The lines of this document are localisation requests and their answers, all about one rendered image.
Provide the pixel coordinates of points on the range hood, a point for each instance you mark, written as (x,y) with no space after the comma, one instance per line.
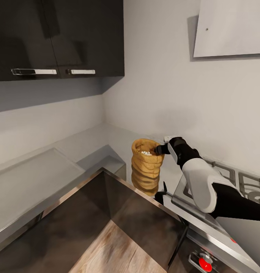
(228,27)

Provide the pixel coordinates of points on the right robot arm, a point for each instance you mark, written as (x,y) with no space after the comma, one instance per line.
(216,195)

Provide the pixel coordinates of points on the burner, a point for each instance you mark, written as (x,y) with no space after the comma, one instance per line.
(247,184)

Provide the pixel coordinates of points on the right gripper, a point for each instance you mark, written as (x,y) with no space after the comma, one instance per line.
(160,149)

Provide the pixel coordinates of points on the cabinet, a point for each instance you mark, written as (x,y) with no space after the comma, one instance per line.
(59,39)

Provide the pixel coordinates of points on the drop in sink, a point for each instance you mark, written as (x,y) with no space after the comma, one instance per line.
(26,184)

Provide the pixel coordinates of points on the popcorn bag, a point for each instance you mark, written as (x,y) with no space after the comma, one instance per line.
(147,165)

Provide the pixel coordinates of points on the oven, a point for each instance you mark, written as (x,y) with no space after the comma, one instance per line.
(196,254)

